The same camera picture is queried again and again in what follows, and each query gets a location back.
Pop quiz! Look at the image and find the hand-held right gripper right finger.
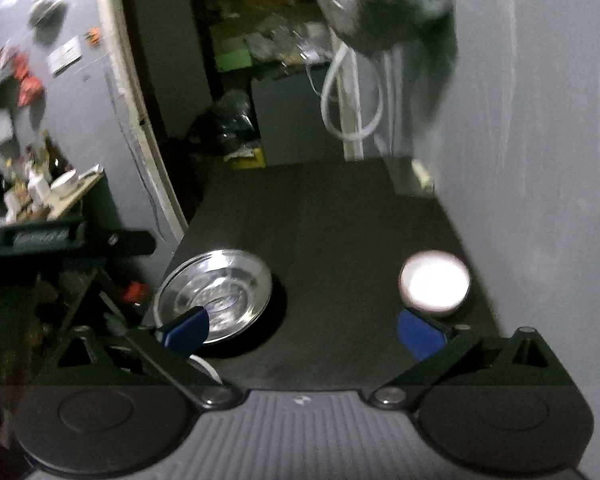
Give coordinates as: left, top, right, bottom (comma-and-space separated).
370, 308, 573, 408

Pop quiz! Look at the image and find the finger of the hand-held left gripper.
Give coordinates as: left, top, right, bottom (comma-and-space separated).
77, 229, 157, 258

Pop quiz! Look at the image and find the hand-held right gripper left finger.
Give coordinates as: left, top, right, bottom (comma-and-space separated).
30, 305, 243, 408

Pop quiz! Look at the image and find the white ceramic bowl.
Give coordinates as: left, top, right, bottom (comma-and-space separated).
401, 287, 470, 319
399, 251, 471, 311

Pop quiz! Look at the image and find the large steel plate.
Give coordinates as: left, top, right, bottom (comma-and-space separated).
153, 248, 274, 346

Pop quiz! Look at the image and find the small steel plate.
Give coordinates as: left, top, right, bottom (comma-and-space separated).
172, 262, 256, 331

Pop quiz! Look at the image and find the white pump bottle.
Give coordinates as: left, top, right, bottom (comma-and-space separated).
27, 166, 51, 207

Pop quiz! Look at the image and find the wooden shelf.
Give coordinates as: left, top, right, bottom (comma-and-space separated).
0, 164, 106, 224

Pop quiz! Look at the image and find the dark glass bottle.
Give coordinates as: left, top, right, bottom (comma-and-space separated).
44, 131, 69, 182

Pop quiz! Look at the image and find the yellow bin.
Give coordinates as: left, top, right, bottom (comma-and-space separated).
224, 147, 269, 169

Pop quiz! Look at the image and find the red plastic bag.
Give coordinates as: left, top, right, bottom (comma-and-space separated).
11, 54, 47, 107

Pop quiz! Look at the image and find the black garbage bag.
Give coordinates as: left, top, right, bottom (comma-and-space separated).
186, 89, 262, 157

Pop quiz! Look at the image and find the cream paper roll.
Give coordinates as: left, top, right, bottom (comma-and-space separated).
411, 158, 437, 194

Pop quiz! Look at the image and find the steel cleaver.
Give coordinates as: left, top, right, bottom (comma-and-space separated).
379, 154, 433, 197

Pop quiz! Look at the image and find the grey cabinet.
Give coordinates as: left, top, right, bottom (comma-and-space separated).
251, 61, 347, 167

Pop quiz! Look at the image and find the green box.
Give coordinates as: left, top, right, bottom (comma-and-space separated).
215, 49, 254, 74

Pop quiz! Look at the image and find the clutter of plastic bags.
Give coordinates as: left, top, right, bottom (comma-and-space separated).
244, 14, 332, 67

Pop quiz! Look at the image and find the hanging clear plastic bag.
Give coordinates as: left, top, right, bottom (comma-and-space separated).
314, 0, 455, 54

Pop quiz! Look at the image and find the thin power cable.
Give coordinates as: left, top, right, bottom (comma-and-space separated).
104, 44, 167, 241

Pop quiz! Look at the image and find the wooden door frame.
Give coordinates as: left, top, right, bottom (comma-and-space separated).
91, 0, 189, 242

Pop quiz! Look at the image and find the white light switch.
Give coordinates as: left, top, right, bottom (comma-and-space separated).
47, 38, 84, 77

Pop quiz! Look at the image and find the small hanging wall bag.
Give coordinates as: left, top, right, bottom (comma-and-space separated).
29, 0, 69, 29

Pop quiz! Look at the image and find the white hose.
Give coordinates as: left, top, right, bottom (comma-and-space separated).
319, 41, 385, 142

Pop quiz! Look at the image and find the white charger cable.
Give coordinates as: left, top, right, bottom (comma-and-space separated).
304, 56, 332, 97

